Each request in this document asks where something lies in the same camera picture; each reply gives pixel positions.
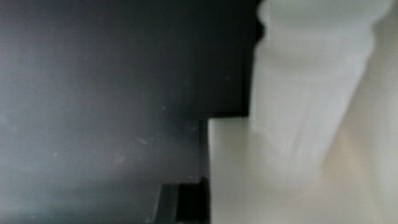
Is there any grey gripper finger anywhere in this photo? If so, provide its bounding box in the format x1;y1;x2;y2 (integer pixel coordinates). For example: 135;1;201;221
151;178;210;224

